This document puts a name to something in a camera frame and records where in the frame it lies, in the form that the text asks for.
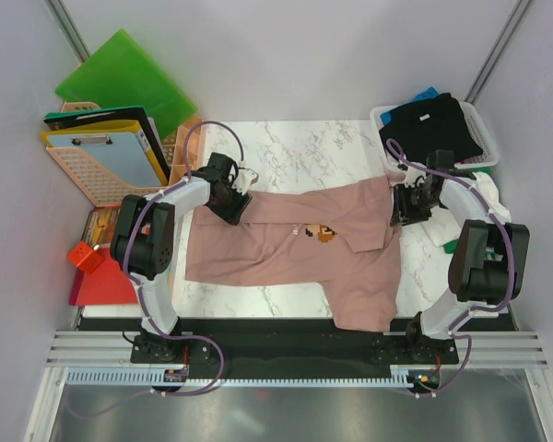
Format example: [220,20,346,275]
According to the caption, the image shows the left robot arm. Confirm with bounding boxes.
[110,153,259,362]

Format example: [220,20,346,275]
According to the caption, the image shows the black t shirt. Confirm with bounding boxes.
[379,92,483,164]

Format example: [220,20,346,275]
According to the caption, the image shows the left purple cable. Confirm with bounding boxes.
[121,120,227,397]

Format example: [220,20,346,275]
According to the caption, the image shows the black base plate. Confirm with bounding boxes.
[77,314,517,381]

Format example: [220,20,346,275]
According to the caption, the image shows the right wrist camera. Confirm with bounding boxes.
[398,165,420,186]

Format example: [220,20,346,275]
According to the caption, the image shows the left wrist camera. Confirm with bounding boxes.
[232,168,259,195]

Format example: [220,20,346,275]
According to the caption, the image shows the yellow folder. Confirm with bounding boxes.
[40,120,168,186]

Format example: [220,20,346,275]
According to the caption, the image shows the white t shirt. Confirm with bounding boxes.
[421,171,512,247]

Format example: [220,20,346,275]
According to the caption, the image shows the black folder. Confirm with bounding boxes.
[43,106,164,159]

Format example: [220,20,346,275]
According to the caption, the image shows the orange desk organizer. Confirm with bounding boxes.
[162,115,206,185]

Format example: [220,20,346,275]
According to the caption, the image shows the red cube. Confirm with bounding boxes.
[67,241,104,274]

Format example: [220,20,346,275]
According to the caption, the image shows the brown book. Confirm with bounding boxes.
[80,205,121,248]

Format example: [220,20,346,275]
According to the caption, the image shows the aluminium frame rail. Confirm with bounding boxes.
[50,313,547,368]

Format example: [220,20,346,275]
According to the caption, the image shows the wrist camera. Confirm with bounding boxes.
[232,168,259,195]
[398,165,420,186]

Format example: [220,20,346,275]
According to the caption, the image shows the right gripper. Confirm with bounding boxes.
[389,182,441,227]

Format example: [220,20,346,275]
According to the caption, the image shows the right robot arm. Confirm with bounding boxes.
[391,150,530,363]

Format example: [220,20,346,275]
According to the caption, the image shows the white cable duct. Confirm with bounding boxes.
[66,365,441,389]

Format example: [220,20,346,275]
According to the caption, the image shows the green t shirt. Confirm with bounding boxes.
[442,167,491,254]

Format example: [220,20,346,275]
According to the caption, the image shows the pink t shirt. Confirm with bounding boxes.
[185,177,401,332]

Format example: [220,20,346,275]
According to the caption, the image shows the red folder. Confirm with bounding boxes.
[69,255,137,307]

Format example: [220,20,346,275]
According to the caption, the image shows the pink file rack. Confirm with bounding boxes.
[43,99,171,208]

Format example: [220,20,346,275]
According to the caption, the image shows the blue clipboard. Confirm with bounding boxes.
[42,130,163,188]

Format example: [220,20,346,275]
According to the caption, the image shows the white laundry basket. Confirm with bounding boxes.
[370,101,500,172]

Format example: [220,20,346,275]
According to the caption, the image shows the green plastic folder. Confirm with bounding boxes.
[55,29,197,137]

